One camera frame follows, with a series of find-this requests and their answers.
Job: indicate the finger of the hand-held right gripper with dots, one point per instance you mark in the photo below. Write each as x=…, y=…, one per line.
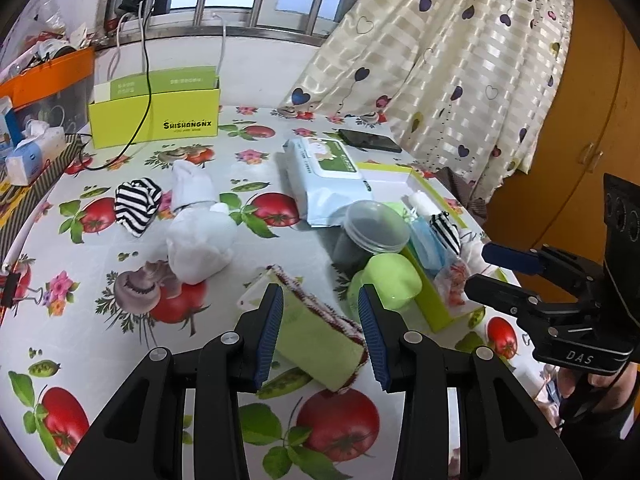
x=510, y=256
x=500, y=292

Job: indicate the heart print curtain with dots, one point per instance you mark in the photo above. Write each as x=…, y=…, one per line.
x=425, y=60

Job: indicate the light green pack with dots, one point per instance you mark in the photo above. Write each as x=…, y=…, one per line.
x=395, y=208

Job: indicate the black white striped sock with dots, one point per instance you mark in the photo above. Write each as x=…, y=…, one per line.
x=446, y=230
x=137, y=202

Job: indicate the blue face mask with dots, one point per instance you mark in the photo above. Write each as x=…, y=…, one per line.
x=427, y=242

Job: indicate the yellow-green cardboard box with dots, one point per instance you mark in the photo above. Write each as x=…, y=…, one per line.
x=175, y=115

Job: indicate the barred window frame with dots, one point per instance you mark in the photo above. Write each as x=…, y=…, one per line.
x=260, y=5

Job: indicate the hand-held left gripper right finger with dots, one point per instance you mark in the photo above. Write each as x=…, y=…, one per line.
x=372, y=335

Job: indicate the green and white tray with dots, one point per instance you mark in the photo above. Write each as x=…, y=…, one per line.
x=390, y=177

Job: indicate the orange lidded storage bin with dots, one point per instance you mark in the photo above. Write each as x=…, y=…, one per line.
x=45, y=75

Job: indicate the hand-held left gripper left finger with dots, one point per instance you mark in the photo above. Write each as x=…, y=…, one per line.
x=270, y=330

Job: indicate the pile of plastic packaging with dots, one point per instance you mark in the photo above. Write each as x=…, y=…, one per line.
x=45, y=40

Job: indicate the dark patterned cloth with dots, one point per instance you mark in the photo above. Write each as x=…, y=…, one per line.
x=460, y=190

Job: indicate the green towel with red fringe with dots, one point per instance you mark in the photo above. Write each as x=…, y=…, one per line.
x=320, y=340

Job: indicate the blue white carton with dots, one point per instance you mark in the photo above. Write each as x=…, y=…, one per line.
x=9, y=127

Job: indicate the black binder clip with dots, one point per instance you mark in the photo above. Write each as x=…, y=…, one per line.
x=7, y=287

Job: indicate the fruit print tablecloth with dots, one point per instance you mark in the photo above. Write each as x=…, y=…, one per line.
x=100, y=335

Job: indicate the white cloth roll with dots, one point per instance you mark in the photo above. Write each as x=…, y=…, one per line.
x=420, y=205

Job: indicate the blue white tissue pack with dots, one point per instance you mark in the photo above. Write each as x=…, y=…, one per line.
x=35, y=152

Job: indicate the wet wipes pack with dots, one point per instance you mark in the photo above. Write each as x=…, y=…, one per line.
x=325, y=185

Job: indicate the small white sock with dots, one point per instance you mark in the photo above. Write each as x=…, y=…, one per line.
x=190, y=185

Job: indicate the black phone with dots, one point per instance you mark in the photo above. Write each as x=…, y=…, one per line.
x=370, y=140

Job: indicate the person's right hand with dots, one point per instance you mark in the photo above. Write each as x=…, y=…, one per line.
x=610, y=390

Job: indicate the light green container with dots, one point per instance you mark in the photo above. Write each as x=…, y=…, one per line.
x=390, y=280

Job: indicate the large white sock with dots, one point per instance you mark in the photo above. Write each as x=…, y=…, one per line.
x=200, y=250

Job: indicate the wooden cabinet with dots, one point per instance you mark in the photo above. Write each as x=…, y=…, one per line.
x=590, y=85

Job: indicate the red snack packet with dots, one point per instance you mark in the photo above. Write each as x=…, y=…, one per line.
x=452, y=285

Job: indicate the clear plastic jar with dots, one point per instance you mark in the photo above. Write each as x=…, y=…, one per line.
x=372, y=227

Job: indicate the striped yellow box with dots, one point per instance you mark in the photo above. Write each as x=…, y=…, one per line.
x=30, y=195

